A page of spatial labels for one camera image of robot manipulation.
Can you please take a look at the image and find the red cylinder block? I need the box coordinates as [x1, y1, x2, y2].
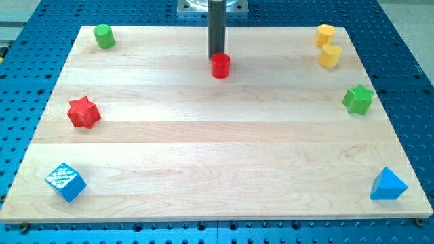
[211, 53, 231, 79]

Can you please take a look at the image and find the light wooden board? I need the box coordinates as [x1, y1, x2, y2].
[1, 26, 433, 223]

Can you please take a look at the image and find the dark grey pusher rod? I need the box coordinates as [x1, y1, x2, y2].
[208, 0, 226, 59]

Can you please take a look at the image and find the yellow heart block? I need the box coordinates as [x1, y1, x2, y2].
[319, 44, 342, 68]

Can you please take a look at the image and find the red star block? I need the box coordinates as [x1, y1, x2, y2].
[67, 96, 101, 129]

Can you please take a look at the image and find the yellow hexagon block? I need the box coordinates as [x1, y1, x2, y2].
[314, 24, 336, 47]

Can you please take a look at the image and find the green cylinder block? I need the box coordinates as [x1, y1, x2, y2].
[93, 24, 115, 49]

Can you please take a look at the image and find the green star block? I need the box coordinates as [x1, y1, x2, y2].
[342, 85, 374, 115]

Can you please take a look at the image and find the blue cube block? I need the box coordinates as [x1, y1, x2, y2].
[45, 163, 87, 203]

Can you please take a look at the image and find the blue pyramid block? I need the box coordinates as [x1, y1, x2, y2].
[370, 167, 408, 201]

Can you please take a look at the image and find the blue perforated table plate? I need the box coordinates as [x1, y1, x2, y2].
[1, 1, 433, 243]

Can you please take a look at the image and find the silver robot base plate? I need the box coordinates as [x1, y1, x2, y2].
[176, 0, 249, 16]

